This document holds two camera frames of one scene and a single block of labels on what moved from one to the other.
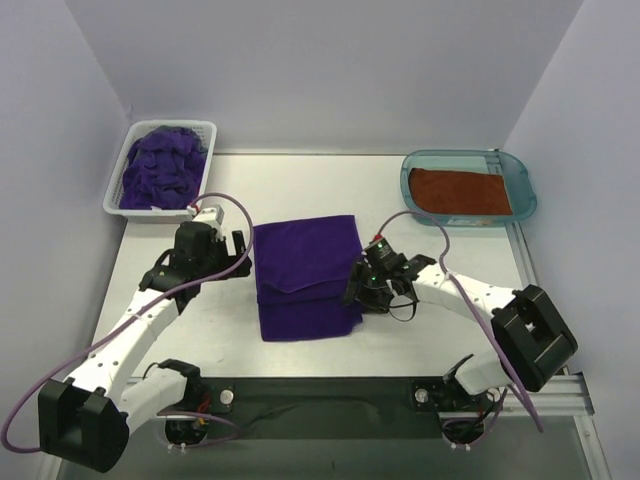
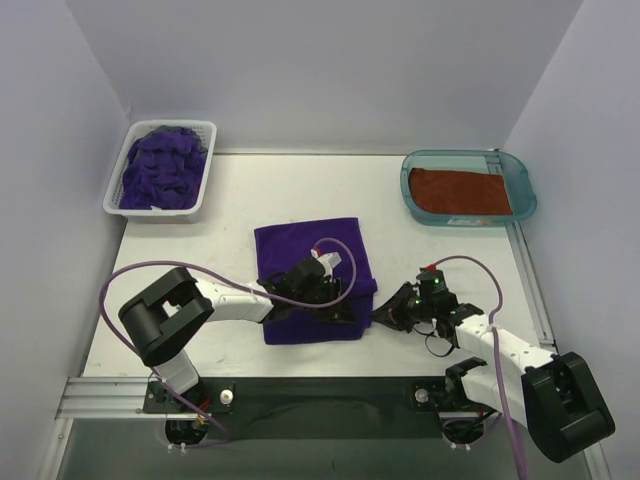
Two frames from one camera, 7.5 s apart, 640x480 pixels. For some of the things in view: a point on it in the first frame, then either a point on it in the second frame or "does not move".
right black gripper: [364, 288] to [405, 307]
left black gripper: [228, 251] to [329, 295]
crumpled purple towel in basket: [164, 168] does not move
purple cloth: [303, 270] does not move
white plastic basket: [112, 204] does not move
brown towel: [459, 192] does not move
